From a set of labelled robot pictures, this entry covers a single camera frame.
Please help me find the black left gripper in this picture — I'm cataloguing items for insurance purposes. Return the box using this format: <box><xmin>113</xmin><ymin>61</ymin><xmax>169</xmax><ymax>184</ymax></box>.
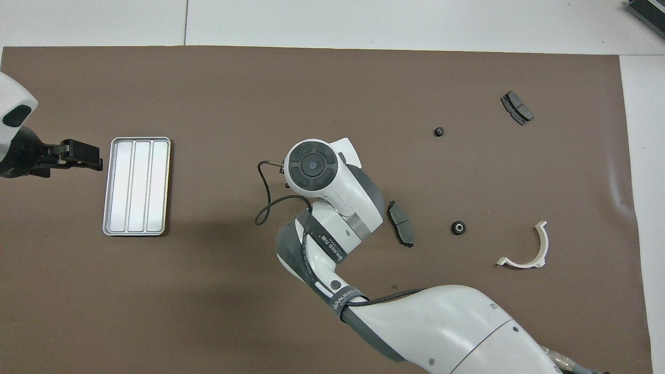
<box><xmin>0</xmin><ymin>127</ymin><xmax>103</xmax><ymax>179</ymax></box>

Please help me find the silver metal tray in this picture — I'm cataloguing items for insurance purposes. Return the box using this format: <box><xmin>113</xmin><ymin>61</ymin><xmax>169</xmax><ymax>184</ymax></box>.
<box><xmin>102</xmin><ymin>137</ymin><xmax>172</xmax><ymax>237</ymax></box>

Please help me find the brown paper table mat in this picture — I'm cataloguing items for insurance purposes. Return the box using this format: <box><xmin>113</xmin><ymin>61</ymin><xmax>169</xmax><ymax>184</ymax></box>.
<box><xmin>0</xmin><ymin>46</ymin><xmax>654</xmax><ymax>374</ymax></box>

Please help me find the long grey brake pad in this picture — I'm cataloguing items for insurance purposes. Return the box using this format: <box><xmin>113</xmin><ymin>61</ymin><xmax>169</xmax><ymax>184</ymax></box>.
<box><xmin>388</xmin><ymin>201</ymin><xmax>415</xmax><ymax>248</ymax></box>

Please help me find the short grey brake pad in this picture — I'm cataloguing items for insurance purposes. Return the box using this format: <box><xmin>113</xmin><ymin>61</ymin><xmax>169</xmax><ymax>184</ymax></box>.
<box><xmin>500</xmin><ymin>91</ymin><xmax>535</xmax><ymax>126</ymax></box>

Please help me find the white curved plastic clip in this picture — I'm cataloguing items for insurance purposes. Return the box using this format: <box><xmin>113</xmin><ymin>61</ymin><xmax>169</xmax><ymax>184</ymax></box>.
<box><xmin>496</xmin><ymin>221</ymin><xmax>549</xmax><ymax>270</ymax></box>

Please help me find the grey ribbed metal block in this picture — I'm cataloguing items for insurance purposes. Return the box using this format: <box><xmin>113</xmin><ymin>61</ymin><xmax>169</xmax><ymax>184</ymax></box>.
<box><xmin>625</xmin><ymin>0</ymin><xmax>665</xmax><ymax>39</ymax></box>

